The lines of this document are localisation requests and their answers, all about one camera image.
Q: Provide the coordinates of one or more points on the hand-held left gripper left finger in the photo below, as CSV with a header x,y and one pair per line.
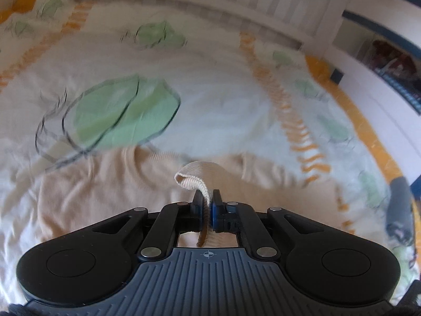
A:
x,y
197,205

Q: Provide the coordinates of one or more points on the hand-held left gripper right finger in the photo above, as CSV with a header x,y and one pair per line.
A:
x,y
216,211

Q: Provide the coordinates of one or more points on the beige knit sweater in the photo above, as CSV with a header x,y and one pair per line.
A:
x,y
108,191

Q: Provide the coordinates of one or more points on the white printed bedsheet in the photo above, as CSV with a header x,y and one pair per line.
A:
x,y
210,82

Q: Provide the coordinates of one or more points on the white slatted bed board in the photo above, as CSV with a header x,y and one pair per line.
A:
x,y
204,3

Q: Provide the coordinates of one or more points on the white cabinet with dark trim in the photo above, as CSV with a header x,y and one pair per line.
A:
x,y
384,49

